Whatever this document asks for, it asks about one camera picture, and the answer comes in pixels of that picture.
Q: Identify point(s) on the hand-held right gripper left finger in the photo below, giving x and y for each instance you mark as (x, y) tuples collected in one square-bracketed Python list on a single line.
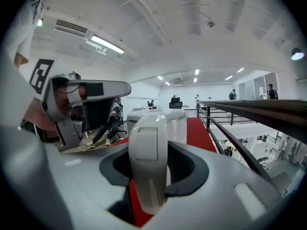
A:
[(84, 188)]

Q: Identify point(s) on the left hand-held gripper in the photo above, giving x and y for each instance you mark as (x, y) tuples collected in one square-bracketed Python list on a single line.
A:
[(51, 97)]

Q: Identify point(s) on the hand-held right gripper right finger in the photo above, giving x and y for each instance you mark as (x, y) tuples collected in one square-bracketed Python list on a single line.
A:
[(216, 188)]

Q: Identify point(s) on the white cylindrical container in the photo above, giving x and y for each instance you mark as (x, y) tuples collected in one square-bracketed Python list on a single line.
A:
[(147, 152)]

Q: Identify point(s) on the person's left forearm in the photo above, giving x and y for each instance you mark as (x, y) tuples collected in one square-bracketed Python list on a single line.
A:
[(38, 116)]

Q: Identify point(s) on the person's left hand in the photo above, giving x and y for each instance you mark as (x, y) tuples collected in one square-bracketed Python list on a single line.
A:
[(62, 104)]

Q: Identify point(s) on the long white desk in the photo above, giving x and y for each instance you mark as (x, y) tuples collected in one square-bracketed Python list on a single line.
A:
[(139, 108)]

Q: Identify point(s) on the black wheeled office chair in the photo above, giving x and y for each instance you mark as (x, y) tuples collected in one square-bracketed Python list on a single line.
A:
[(121, 128)]

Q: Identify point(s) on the ceiling tube light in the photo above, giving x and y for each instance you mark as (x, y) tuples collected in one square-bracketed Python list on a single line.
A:
[(39, 22), (107, 44)]

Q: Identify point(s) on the black mesh office chair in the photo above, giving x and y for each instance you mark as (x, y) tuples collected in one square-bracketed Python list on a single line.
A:
[(175, 104)]

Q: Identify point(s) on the ceiling air vent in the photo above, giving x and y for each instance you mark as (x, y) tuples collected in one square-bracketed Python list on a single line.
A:
[(71, 27)]

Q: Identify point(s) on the row of recessed ceiling lights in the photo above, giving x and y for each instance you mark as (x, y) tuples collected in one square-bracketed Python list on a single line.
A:
[(197, 72)]

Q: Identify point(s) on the dark metal railing wooden handrail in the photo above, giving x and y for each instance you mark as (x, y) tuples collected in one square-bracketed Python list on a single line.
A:
[(263, 111)]

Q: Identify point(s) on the white printed t-shirt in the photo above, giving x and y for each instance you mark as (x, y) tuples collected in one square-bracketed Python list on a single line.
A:
[(26, 27)]

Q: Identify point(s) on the round ceiling sensor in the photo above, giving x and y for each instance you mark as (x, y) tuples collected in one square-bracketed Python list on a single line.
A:
[(211, 24)]

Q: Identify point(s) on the black dome pendant lamp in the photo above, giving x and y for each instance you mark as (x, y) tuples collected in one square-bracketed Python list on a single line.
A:
[(297, 54)]

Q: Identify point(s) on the left hand-held gripper camera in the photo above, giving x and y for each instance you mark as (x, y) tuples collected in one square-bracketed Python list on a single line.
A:
[(75, 75)]

